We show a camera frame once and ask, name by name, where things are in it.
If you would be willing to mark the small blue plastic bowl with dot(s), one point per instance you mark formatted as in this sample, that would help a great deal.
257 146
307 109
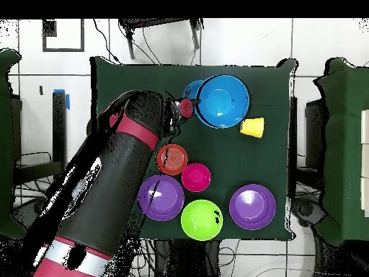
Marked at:
190 89

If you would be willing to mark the large blue plastic bowl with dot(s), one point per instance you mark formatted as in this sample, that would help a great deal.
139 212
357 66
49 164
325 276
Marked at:
225 101

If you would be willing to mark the orange plastic bowl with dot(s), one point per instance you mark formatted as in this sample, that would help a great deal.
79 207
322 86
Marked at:
174 159

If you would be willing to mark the yellow plastic cup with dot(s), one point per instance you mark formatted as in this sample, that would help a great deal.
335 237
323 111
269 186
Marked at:
255 128

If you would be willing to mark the pink plastic bowl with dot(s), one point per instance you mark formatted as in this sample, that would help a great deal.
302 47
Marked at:
196 177

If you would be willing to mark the purple plastic bowl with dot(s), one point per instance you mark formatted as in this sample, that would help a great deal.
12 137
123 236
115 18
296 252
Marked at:
165 199
252 207

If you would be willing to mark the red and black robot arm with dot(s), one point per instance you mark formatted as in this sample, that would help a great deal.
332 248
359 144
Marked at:
109 187

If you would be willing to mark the dark green table cloth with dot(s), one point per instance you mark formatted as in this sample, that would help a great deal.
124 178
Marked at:
245 158

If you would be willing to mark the green plastic bowl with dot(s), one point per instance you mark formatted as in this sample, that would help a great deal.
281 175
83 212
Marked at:
199 222

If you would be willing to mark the blue tape piece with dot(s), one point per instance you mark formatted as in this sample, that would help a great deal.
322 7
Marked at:
67 102

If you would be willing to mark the black cabinet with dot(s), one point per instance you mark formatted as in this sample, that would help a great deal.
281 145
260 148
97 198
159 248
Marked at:
315 129

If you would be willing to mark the green covered side table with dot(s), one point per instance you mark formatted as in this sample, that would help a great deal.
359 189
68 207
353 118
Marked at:
5 144
343 144

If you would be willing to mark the grey office chair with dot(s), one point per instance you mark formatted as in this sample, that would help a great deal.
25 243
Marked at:
26 210
307 209

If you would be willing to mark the black bench frame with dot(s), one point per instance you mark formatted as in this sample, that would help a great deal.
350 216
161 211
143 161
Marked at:
59 129

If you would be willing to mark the black square frame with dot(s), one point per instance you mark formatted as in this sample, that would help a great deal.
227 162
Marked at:
49 28

